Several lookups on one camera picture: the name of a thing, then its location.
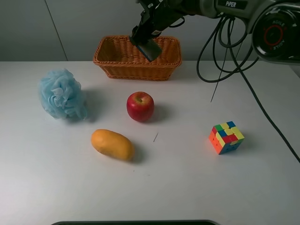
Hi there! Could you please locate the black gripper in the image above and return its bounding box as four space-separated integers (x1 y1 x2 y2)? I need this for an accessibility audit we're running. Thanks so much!
129 0 185 46

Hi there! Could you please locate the grey blue board eraser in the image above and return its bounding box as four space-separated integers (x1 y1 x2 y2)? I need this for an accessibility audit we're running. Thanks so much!
136 39 162 62

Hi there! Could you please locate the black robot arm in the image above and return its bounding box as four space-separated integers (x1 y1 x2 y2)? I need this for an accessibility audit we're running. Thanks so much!
129 0 300 65

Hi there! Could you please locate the orange wicker basket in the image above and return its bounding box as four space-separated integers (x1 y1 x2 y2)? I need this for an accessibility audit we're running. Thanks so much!
93 36 182 81

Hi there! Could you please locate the multicoloured puzzle cube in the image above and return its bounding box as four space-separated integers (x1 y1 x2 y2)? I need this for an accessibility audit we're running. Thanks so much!
209 121 245 155

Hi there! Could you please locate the red apple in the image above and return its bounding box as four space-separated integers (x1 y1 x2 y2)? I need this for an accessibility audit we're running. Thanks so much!
127 91 155 122

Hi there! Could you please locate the blue mesh bath sponge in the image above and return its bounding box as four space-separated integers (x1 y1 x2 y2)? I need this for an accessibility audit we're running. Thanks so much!
38 69 88 120

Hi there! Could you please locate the orange mango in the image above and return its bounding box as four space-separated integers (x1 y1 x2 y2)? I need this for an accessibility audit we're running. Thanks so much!
91 129 135 161

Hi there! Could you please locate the black long cable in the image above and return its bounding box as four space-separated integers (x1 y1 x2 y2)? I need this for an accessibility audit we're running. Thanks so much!
228 17 300 164

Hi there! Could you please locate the black looped cable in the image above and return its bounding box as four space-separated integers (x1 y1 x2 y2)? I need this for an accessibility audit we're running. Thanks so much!
196 14 260 103

